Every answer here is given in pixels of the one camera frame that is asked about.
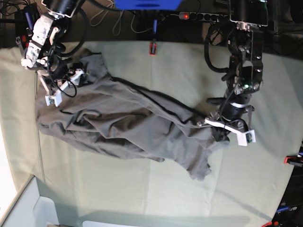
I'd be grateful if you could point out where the red black clamp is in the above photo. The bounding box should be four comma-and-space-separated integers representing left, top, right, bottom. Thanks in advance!
14, 4, 38, 55
149, 19, 158, 56
284, 152, 303, 167

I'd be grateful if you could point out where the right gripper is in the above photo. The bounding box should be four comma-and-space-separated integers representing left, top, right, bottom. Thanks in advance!
37, 61, 87, 97

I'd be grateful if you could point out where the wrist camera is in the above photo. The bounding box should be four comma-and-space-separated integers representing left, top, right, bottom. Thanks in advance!
236, 130, 256, 147
45, 94, 62, 107

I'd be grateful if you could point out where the white power strip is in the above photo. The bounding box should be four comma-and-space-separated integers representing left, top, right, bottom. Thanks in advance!
177, 12, 228, 23

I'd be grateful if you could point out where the red black left clamp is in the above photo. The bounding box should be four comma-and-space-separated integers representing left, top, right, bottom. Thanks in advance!
14, 4, 38, 55

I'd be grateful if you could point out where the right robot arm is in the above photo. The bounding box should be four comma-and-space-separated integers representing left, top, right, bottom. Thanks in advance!
21, 0, 89, 102

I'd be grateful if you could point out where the red black right clamp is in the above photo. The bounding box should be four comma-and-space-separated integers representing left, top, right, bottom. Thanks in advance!
284, 152, 303, 167

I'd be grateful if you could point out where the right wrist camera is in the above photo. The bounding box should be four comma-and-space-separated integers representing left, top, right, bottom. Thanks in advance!
45, 94, 62, 107

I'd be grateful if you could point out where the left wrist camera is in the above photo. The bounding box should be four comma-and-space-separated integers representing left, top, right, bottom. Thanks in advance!
236, 130, 256, 147

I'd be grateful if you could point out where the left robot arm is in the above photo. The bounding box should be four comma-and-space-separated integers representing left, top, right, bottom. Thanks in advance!
204, 0, 268, 146

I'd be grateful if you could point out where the red corner clamp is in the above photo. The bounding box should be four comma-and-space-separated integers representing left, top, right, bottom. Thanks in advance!
261, 221, 280, 227

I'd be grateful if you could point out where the grey t-shirt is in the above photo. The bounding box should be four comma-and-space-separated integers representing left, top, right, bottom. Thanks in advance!
35, 53, 230, 181

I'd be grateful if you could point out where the green table cloth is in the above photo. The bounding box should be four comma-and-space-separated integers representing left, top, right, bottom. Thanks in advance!
0, 48, 303, 227

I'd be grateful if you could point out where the red black centre clamp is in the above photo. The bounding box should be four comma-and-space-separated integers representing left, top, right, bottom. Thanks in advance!
149, 19, 158, 56

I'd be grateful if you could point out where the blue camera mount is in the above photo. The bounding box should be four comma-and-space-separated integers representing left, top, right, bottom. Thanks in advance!
114, 0, 182, 10

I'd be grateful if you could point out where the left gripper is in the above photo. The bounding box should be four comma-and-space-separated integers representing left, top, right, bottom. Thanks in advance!
196, 96, 254, 141

